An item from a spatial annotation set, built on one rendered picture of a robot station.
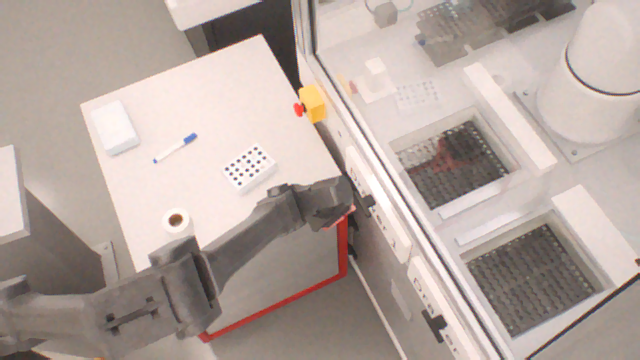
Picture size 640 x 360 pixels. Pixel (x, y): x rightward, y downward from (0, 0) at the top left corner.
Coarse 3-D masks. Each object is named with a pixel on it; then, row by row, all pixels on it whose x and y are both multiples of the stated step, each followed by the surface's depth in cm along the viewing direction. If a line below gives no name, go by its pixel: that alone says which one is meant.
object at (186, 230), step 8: (176, 208) 148; (168, 216) 147; (176, 216) 149; (184, 216) 147; (168, 224) 146; (184, 224) 146; (192, 224) 150; (168, 232) 146; (176, 232) 145; (184, 232) 147
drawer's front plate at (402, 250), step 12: (348, 156) 142; (348, 168) 147; (360, 168) 137; (360, 180) 140; (372, 180) 135; (360, 192) 145; (372, 192) 134; (384, 204) 132; (384, 216) 133; (396, 228) 129; (396, 240) 132; (408, 240) 128; (396, 252) 136; (408, 252) 131
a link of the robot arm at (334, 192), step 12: (324, 180) 109; (336, 180) 106; (348, 180) 110; (276, 192) 104; (300, 192) 107; (312, 192) 106; (324, 192) 105; (336, 192) 105; (348, 192) 109; (300, 204) 108; (312, 204) 107; (324, 204) 106; (336, 204) 105; (348, 204) 108; (300, 216) 109
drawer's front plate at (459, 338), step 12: (420, 264) 125; (408, 276) 135; (420, 276) 125; (420, 288) 130; (432, 288) 123; (432, 300) 124; (444, 300) 121; (444, 312) 120; (456, 324) 119; (444, 336) 127; (456, 336) 119; (456, 348) 122; (468, 348) 116
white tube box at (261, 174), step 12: (240, 156) 155; (264, 156) 155; (228, 168) 154; (240, 168) 153; (252, 168) 153; (264, 168) 153; (276, 168) 156; (228, 180) 153; (240, 180) 152; (252, 180) 152; (240, 192) 152
